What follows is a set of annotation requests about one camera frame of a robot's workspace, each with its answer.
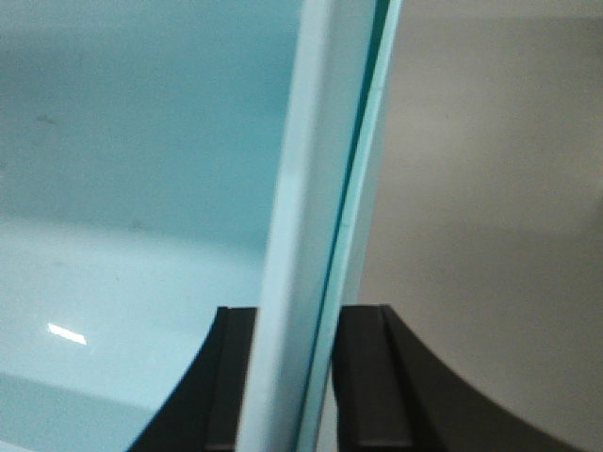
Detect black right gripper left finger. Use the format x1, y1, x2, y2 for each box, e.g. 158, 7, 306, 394
129, 307, 257, 451

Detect light blue bin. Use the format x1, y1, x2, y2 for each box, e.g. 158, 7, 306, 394
1, 1, 401, 451

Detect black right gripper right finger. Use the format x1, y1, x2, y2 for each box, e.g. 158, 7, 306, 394
332, 305, 573, 451

